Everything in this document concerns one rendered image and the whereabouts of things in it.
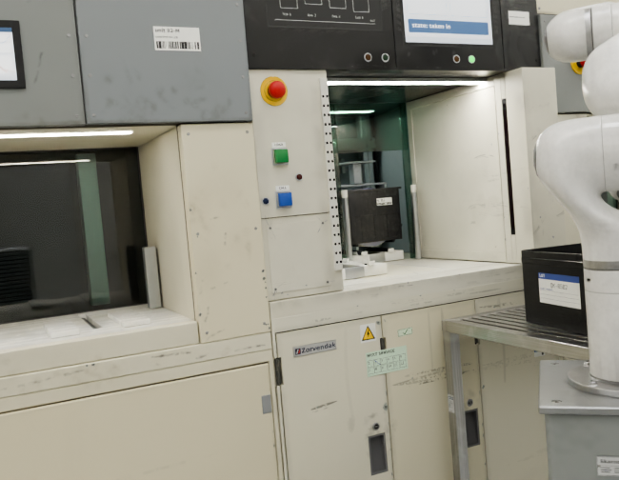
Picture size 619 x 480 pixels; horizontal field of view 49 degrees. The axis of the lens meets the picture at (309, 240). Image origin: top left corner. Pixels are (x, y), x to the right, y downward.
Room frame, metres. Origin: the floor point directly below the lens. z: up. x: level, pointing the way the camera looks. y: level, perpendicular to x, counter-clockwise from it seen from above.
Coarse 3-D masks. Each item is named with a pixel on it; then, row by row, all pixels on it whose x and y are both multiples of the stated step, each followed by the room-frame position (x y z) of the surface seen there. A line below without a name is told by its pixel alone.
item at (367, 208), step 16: (352, 176) 2.35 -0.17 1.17; (352, 192) 2.25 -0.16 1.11; (368, 192) 2.27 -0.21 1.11; (384, 192) 2.30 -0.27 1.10; (352, 208) 2.24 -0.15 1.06; (368, 208) 2.27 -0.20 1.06; (384, 208) 2.30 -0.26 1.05; (352, 224) 2.24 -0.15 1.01; (368, 224) 2.27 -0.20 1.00; (384, 224) 2.29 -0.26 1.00; (400, 224) 2.32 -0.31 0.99; (352, 240) 2.24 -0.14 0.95; (368, 240) 2.26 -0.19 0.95; (384, 240) 2.29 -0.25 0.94
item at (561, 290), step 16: (528, 256) 1.58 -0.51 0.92; (544, 256) 1.53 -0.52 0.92; (560, 256) 1.47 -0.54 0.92; (576, 256) 1.42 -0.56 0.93; (528, 272) 1.59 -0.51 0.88; (544, 272) 1.53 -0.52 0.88; (560, 272) 1.48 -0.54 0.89; (576, 272) 1.43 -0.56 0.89; (528, 288) 1.59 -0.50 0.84; (544, 288) 1.53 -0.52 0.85; (560, 288) 1.48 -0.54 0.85; (576, 288) 1.43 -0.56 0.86; (528, 304) 1.60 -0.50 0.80; (544, 304) 1.54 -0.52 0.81; (560, 304) 1.48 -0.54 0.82; (576, 304) 1.43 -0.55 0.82; (528, 320) 1.60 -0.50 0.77; (544, 320) 1.54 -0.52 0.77; (560, 320) 1.49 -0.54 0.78; (576, 320) 1.44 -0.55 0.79
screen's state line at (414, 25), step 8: (416, 24) 1.75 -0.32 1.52; (424, 24) 1.76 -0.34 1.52; (432, 24) 1.77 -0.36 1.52; (440, 24) 1.78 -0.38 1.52; (448, 24) 1.79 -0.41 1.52; (456, 24) 1.80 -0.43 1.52; (464, 24) 1.81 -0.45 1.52; (472, 24) 1.83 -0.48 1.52; (480, 24) 1.84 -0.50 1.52; (432, 32) 1.77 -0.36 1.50; (440, 32) 1.78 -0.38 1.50; (448, 32) 1.79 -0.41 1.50; (456, 32) 1.80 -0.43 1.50; (464, 32) 1.81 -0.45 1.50; (472, 32) 1.83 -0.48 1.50; (480, 32) 1.84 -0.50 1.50; (488, 32) 1.85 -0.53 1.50
